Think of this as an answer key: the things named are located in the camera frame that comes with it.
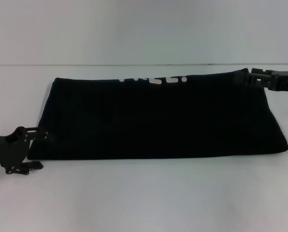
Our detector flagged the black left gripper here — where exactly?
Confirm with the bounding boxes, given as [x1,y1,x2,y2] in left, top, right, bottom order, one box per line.
[0,126,54,175]

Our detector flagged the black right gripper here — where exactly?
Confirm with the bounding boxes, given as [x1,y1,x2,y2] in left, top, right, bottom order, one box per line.
[232,68,288,95]

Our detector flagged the black shirt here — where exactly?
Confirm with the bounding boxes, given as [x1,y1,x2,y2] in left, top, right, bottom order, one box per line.
[27,68,288,160]

